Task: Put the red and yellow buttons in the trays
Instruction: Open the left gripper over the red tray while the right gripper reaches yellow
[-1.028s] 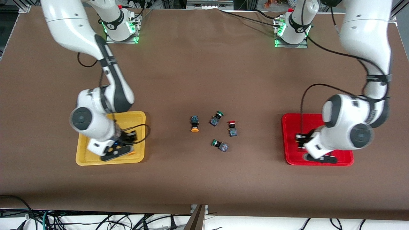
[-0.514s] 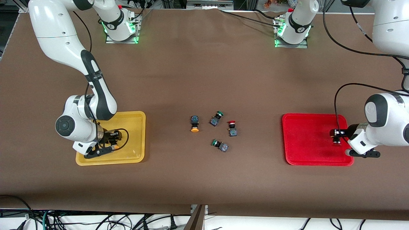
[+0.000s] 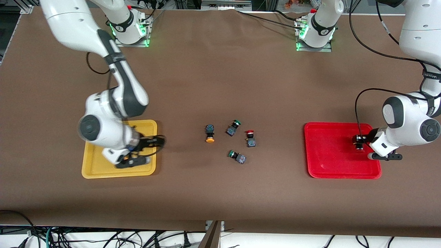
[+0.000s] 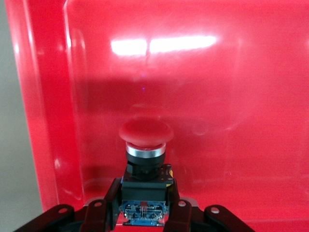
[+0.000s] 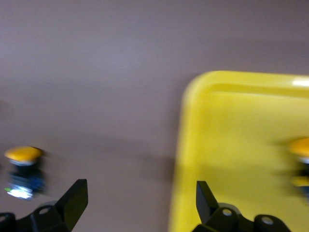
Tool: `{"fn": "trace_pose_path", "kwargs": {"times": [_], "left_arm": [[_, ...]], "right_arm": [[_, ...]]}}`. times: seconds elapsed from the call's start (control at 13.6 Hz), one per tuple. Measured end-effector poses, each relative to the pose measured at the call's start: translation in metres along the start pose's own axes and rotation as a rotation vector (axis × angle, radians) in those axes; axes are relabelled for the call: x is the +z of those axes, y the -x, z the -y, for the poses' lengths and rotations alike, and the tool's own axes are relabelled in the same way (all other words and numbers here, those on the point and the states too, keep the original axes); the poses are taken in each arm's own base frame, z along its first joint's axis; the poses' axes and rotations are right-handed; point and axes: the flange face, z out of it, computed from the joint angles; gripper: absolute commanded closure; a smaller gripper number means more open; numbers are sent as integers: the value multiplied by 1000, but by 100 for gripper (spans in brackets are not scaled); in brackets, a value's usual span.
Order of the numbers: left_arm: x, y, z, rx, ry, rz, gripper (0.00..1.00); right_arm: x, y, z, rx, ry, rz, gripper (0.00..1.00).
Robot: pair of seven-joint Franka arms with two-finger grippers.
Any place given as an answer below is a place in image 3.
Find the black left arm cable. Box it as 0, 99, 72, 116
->
349, 0, 441, 145

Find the brown table cover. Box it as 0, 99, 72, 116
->
0, 8, 441, 238

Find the yellow plastic tray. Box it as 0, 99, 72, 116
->
81, 120, 158, 179

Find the black floor cable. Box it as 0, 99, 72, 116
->
0, 209, 39, 248

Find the metal table post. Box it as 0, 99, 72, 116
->
198, 220, 225, 248

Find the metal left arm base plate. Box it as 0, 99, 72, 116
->
296, 19, 333, 53

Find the black cable on table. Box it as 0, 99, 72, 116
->
236, 10, 305, 30

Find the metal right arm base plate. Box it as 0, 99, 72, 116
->
114, 15, 151, 48

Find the red plastic tray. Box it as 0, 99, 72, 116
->
304, 122, 382, 179

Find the red push button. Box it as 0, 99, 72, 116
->
244, 130, 257, 148
353, 135, 366, 153

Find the metal rail fixture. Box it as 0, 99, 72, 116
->
201, 0, 253, 11

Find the green push button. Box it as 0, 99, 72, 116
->
226, 119, 242, 137
228, 150, 247, 165

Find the green floor cable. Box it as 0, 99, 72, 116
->
44, 226, 56, 248

